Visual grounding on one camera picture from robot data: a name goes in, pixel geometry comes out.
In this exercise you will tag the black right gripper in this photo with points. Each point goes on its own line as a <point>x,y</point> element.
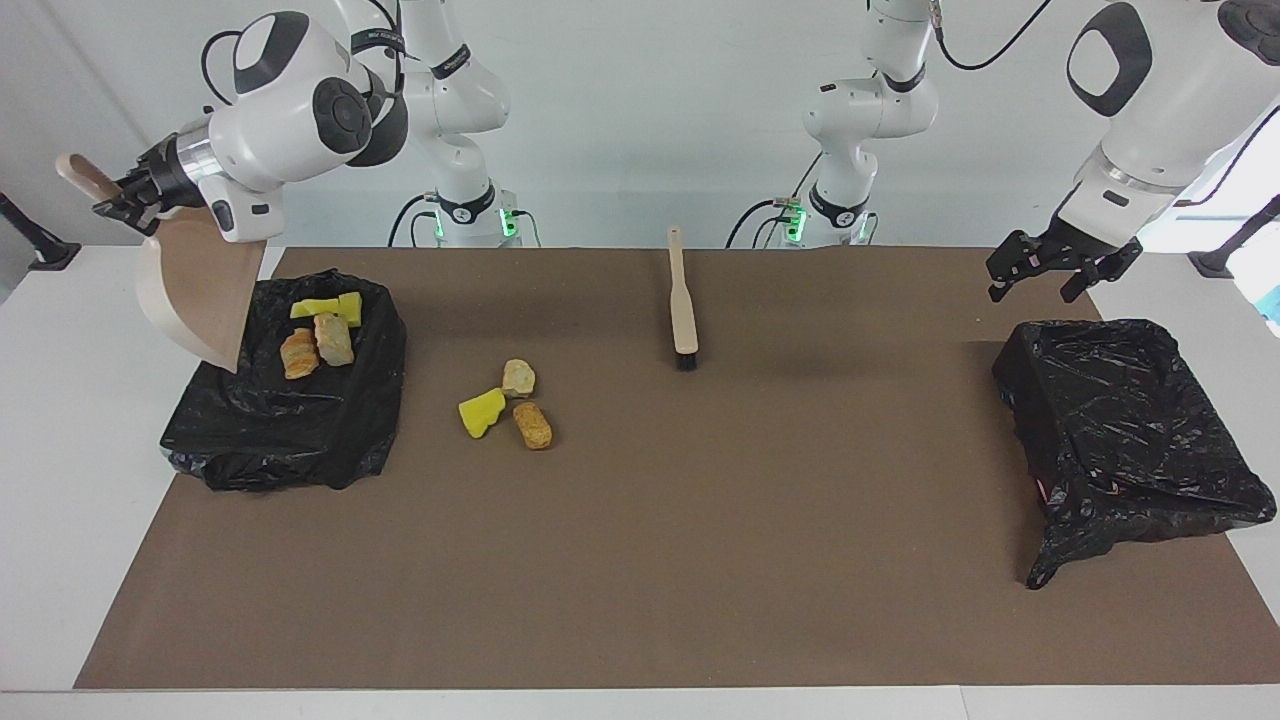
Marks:
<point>160,178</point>

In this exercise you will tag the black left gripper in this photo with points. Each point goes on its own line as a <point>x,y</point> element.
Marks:
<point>1080,250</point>

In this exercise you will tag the beige plastic dustpan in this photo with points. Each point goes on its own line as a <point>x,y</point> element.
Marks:
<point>200,290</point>

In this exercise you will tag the yellow notched sponge piece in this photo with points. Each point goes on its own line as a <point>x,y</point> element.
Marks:
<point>312,309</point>

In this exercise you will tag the beige crumbly foam chunk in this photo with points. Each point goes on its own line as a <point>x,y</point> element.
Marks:
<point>334,338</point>
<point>518,378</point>
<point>299,354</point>

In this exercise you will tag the yellow sponge wedge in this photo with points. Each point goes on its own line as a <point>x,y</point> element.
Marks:
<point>349,306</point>

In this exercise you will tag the beige brush with black bristles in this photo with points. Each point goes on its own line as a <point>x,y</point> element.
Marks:
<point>684,310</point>

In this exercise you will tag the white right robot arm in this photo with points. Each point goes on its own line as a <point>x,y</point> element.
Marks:
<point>280,130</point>

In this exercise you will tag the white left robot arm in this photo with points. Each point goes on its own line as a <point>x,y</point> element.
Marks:
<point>1180,100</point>

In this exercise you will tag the black bag lined bin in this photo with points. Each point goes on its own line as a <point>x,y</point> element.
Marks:
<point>1120,420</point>
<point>280,430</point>

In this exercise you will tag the light blue box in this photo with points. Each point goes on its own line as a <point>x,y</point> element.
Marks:
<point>1272,305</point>

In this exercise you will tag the yellow sponge chunk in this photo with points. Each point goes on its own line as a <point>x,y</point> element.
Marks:
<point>481,412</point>

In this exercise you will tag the brown cork-like chunk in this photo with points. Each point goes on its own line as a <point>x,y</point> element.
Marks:
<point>532,425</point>

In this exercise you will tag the brown paper table mat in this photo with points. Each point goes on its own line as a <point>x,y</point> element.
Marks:
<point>640,620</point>

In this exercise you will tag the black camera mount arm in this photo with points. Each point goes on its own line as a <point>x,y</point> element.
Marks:
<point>1215,262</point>
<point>40,248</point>

